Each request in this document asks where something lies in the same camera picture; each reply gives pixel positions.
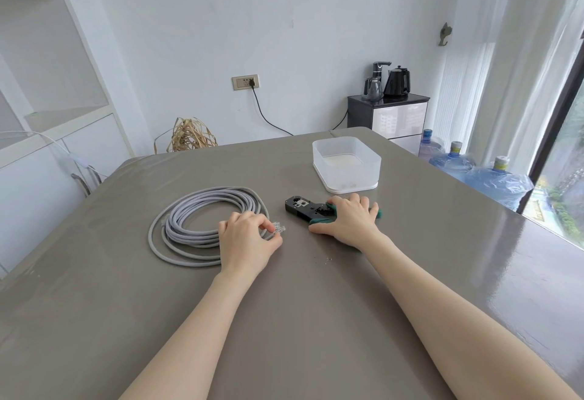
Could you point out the brass wall hook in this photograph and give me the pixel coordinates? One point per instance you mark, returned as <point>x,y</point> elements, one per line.
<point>444,33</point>

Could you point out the white sheer curtain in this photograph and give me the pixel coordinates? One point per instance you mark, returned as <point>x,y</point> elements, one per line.
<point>502,48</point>

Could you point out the person's right thumb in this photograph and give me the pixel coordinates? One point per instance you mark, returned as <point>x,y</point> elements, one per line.
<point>322,228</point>

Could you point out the black water dispenser spout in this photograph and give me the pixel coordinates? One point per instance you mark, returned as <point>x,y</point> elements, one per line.
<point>379,67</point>

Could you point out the white shelf cabinet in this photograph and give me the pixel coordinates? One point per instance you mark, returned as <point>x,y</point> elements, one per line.
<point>59,71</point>

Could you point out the person's right forearm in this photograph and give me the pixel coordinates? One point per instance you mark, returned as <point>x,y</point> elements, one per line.
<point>447,322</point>

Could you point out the black and white cabinet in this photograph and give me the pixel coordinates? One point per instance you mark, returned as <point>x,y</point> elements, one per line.
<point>397,116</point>

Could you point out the blue water bottle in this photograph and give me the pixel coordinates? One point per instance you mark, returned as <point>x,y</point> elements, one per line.
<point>499,183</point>
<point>429,146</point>
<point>451,162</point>

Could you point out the black power plug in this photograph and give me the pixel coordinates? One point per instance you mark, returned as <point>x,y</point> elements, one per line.
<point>253,85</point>

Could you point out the person's left hand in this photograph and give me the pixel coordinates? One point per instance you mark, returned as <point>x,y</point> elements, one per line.
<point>244,244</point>

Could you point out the black window frame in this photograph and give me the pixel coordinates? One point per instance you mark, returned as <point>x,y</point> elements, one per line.
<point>554,116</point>

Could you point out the person's left forearm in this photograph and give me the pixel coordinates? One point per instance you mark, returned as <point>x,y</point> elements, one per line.
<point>196,340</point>

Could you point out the clear network plug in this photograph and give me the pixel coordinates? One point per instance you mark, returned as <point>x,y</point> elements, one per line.
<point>280,228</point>

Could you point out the person's left thumb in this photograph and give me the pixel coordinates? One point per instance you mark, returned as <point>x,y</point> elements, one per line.
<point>273,241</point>

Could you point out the translucent plastic container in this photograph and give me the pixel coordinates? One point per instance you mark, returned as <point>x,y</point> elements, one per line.
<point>346,157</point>

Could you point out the metal chair frame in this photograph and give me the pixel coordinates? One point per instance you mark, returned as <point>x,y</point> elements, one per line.
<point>86,180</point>

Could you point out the person's right hand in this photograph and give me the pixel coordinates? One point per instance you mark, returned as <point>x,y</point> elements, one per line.
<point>353,224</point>

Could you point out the beige wall socket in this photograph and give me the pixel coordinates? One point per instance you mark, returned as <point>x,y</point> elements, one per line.
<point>240,83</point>

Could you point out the dried straw bundle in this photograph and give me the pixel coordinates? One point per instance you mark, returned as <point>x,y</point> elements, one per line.
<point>189,135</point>

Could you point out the black electric kettle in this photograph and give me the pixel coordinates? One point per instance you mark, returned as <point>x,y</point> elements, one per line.
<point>398,82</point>

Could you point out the glass kettle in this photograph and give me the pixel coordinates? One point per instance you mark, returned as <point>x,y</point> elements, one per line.
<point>373,89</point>

